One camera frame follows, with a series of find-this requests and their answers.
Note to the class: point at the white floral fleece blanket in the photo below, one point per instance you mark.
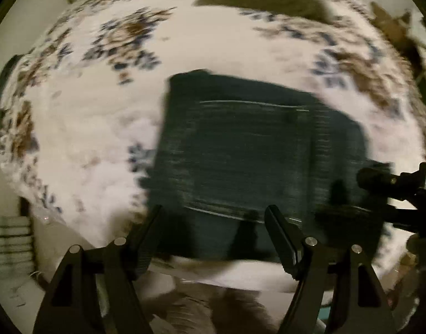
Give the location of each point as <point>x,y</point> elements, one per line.
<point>82,111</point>

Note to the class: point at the dark blue denim jeans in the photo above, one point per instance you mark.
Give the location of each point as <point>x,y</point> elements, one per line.
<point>231,147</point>

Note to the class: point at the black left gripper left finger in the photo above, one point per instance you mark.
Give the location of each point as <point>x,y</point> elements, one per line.
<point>71,304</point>

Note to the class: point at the green striped curtain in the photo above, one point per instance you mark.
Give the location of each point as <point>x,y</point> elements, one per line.
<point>17,256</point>

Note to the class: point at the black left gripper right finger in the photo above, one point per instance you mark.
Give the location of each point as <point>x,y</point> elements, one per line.
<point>358,305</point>

